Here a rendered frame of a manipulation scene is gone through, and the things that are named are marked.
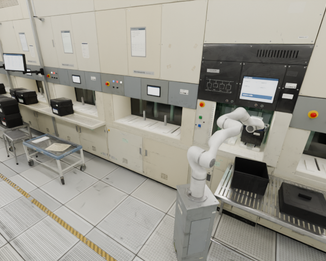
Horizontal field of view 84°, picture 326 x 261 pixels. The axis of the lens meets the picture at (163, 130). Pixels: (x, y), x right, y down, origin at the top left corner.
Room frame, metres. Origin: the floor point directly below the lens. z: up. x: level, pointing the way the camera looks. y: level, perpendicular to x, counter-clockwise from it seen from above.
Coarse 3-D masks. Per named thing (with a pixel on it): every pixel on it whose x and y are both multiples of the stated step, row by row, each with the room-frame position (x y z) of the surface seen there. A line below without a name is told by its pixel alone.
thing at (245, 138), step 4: (252, 116) 1.98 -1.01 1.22; (244, 128) 1.89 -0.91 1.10; (264, 128) 1.86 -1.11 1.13; (244, 132) 1.89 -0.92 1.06; (248, 132) 1.87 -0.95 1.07; (256, 132) 1.83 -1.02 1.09; (260, 132) 1.80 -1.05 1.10; (264, 132) 1.93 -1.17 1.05; (244, 136) 1.89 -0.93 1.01; (248, 136) 1.87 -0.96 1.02; (252, 136) 1.85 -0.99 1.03; (256, 136) 1.82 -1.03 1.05; (260, 136) 1.80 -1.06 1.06; (244, 140) 1.89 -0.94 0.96; (248, 140) 1.86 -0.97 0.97; (252, 140) 1.84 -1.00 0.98; (256, 140) 1.82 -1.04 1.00; (260, 140) 1.80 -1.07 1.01; (244, 144) 1.88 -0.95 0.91; (256, 144) 1.82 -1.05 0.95; (260, 144) 1.79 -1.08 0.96
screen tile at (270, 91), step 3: (261, 81) 1.69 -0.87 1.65; (264, 81) 1.67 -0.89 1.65; (261, 84) 1.68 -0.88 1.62; (264, 84) 1.67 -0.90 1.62; (267, 84) 1.66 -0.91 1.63; (270, 84) 1.65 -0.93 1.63; (273, 87) 1.63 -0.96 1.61; (258, 90) 1.69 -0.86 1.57; (261, 90) 1.68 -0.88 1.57; (264, 90) 1.67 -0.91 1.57; (267, 90) 1.66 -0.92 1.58; (270, 90) 1.64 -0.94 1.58; (273, 90) 1.63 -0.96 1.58; (261, 93) 1.68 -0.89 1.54; (264, 93) 1.66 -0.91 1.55; (267, 93) 1.65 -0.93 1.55; (270, 93) 1.64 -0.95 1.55
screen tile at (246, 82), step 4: (248, 80) 1.74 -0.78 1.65; (252, 80) 1.73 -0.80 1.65; (248, 84) 1.74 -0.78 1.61; (252, 84) 1.72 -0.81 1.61; (256, 84) 1.70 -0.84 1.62; (244, 88) 1.75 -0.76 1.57; (248, 88) 1.73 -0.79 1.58; (252, 88) 1.72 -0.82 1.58; (256, 88) 1.70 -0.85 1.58; (252, 92) 1.71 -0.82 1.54; (256, 92) 1.70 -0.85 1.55
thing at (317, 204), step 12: (288, 192) 1.16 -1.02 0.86; (300, 192) 1.16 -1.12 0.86; (312, 192) 1.17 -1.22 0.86; (288, 204) 1.03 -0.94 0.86; (300, 204) 1.03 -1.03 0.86; (312, 204) 1.04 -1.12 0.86; (324, 204) 1.04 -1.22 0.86; (300, 216) 0.99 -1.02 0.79; (312, 216) 0.96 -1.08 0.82; (324, 216) 0.93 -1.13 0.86; (324, 228) 0.91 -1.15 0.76
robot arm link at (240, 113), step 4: (240, 108) 1.50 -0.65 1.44; (232, 112) 1.49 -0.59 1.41; (236, 112) 1.47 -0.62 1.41; (240, 112) 1.47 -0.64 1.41; (244, 112) 1.49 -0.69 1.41; (224, 116) 1.49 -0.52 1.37; (228, 116) 1.49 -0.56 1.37; (232, 116) 1.48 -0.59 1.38; (236, 116) 1.47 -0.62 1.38; (240, 116) 1.47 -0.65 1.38; (244, 116) 1.50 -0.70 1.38; (248, 116) 1.55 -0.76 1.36; (220, 120) 1.47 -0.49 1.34; (224, 120) 1.45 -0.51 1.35; (244, 120) 1.54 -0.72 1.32; (220, 124) 1.45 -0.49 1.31
